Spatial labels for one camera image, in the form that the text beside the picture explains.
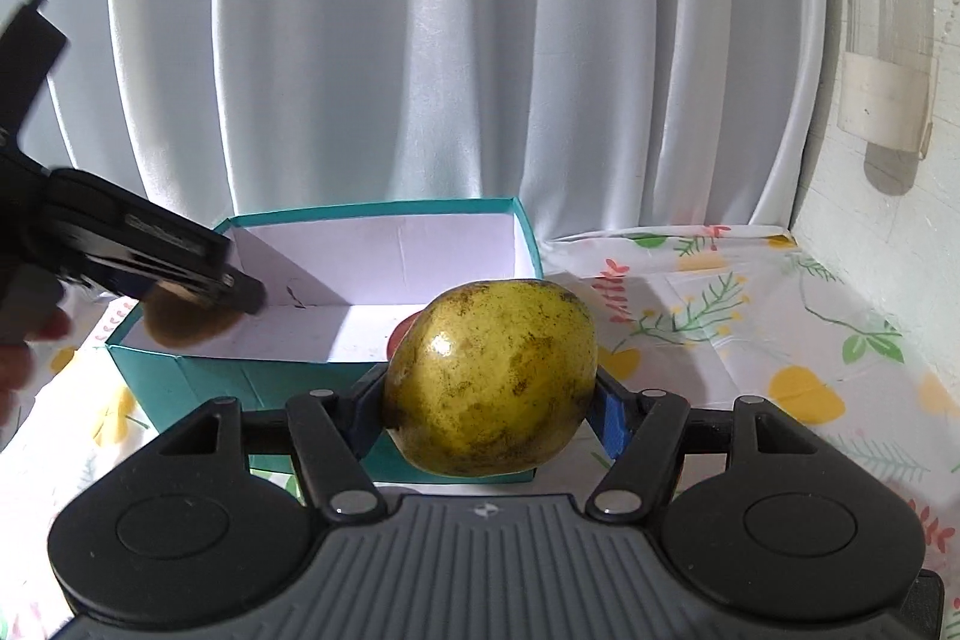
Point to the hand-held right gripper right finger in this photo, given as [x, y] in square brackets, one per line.
[604, 421]

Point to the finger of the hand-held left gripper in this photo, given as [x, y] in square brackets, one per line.
[241, 293]

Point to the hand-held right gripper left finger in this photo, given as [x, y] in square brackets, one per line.
[367, 416]

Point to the brown kiwi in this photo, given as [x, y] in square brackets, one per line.
[180, 321]

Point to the teal cardboard box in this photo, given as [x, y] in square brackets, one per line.
[202, 394]

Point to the yellow speckled pear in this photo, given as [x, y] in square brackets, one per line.
[491, 377]

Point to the person's left hand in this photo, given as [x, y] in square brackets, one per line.
[19, 377]

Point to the red apple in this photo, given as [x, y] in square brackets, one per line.
[401, 336]

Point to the floral plastic tablecloth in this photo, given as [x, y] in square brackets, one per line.
[750, 340]

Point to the white curtain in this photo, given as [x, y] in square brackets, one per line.
[420, 33]

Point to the white pipe fitting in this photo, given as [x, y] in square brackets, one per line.
[885, 96]

